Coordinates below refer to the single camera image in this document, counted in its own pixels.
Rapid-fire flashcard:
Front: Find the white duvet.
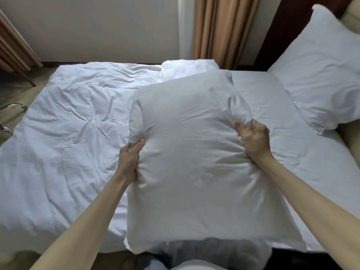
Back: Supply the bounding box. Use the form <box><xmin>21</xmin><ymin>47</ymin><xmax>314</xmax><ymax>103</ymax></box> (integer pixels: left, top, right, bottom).
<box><xmin>0</xmin><ymin>59</ymin><xmax>220</xmax><ymax>245</ymax></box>

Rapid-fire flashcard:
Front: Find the brown striped curtain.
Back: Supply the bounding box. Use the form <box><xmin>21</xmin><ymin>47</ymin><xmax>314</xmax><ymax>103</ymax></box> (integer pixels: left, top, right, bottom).
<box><xmin>0</xmin><ymin>9</ymin><xmax>43</xmax><ymax>87</ymax></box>

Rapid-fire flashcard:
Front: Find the tan curtain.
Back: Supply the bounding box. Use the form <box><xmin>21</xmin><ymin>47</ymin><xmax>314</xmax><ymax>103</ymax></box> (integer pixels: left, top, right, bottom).
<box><xmin>193</xmin><ymin>0</ymin><xmax>261</xmax><ymax>71</ymax></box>

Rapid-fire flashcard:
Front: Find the person's white clothing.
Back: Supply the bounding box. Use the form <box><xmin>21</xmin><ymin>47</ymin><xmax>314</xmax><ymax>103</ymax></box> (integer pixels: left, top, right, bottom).
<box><xmin>146</xmin><ymin>238</ymin><xmax>273</xmax><ymax>270</ymax></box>

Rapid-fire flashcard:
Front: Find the person's left forearm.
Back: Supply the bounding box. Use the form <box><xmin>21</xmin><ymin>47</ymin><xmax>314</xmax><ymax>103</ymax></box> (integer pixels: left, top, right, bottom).
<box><xmin>29</xmin><ymin>173</ymin><xmax>131</xmax><ymax>270</ymax></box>

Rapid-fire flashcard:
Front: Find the person's right hand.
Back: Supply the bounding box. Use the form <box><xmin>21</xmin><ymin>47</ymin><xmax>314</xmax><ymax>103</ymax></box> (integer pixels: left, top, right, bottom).
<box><xmin>234</xmin><ymin>119</ymin><xmax>273</xmax><ymax>166</ymax></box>

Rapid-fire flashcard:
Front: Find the dark wooden headboard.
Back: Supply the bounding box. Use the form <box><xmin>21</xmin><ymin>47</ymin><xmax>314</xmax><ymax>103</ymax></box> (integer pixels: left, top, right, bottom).
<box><xmin>254</xmin><ymin>0</ymin><xmax>354</xmax><ymax>71</ymax></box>

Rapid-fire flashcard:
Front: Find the white pillow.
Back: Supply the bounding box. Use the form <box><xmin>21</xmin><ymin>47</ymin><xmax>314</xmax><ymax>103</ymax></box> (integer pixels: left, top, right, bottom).
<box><xmin>124</xmin><ymin>69</ymin><xmax>308</xmax><ymax>255</ymax></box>
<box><xmin>267</xmin><ymin>4</ymin><xmax>360</xmax><ymax>135</ymax></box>

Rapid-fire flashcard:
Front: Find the person's right forearm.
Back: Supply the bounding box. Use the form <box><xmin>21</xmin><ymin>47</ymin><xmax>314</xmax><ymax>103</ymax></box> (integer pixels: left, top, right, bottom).
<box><xmin>256</xmin><ymin>156</ymin><xmax>360</xmax><ymax>270</ymax></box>

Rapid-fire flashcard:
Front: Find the metal chair frame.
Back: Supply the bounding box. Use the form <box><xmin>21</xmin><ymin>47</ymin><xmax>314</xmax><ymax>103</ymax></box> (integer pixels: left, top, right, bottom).
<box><xmin>0</xmin><ymin>103</ymin><xmax>29</xmax><ymax>136</ymax></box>

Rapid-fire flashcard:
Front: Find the person's left hand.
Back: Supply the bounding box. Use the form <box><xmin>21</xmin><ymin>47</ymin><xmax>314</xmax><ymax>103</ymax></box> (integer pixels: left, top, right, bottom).
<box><xmin>116</xmin><ymin>138</ymin><xmax>145</xmax><ymax>185</ymax></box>

